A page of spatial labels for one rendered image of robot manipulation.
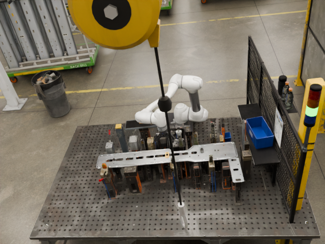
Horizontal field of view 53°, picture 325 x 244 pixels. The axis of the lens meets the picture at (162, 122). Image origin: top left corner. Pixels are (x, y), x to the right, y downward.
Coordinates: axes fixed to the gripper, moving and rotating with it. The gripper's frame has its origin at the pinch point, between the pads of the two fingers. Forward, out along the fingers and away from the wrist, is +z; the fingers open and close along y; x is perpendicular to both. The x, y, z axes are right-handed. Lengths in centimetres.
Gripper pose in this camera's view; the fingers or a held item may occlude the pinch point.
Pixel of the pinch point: (165, 144)
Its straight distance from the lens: 312.5
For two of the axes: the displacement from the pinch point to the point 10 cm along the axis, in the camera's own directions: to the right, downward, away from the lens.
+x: -0.1, 6.3, -7.8
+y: -9.9, 1.0, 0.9
